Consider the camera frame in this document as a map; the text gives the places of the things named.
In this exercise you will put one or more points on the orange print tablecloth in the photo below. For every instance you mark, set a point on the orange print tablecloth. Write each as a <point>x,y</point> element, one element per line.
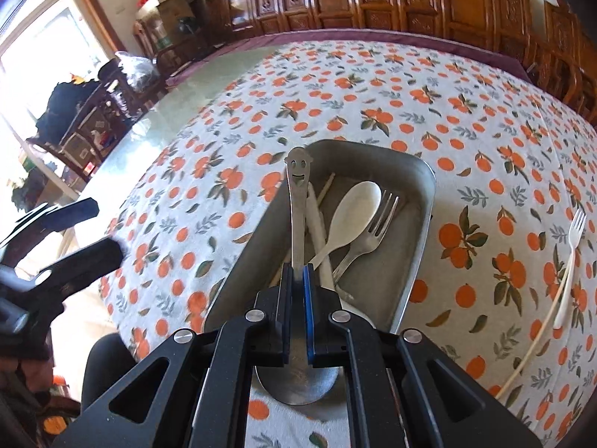
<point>507,283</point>

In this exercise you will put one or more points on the grey metal utensil tray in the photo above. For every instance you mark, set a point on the grey metal utensil tray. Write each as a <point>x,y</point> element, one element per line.
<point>375,273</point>

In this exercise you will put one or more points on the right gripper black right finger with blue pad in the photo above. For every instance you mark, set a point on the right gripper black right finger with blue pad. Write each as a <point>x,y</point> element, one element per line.
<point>369,360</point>

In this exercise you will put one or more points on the large white plastic spoon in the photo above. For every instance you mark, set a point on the large white plastic spoon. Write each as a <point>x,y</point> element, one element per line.
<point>351,217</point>

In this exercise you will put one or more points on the small white plastic spoon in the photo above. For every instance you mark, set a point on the small white plastic spoon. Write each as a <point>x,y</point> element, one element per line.
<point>315,224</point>

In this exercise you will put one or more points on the white plastic fork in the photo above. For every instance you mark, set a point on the white plastic fork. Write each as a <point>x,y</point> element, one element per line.
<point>574,237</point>

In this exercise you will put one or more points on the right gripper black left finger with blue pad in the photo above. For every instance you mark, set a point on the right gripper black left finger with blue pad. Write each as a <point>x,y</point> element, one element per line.
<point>224,362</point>

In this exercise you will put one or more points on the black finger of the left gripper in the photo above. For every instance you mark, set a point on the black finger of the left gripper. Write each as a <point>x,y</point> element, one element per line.
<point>75,272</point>
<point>45,219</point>

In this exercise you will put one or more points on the metal fork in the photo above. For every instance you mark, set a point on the metal fork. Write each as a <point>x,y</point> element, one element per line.
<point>370,239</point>

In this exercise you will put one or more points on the purple table cover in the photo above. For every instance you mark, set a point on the purple table cover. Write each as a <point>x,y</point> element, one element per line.
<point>498,61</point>

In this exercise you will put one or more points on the carved wooden chair row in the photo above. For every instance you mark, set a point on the carved wooden chair row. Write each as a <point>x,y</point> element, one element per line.
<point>561,61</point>

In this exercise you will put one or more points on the metal smiley face spoon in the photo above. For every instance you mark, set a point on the metal smiley face spoon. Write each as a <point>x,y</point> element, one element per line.
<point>296,383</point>

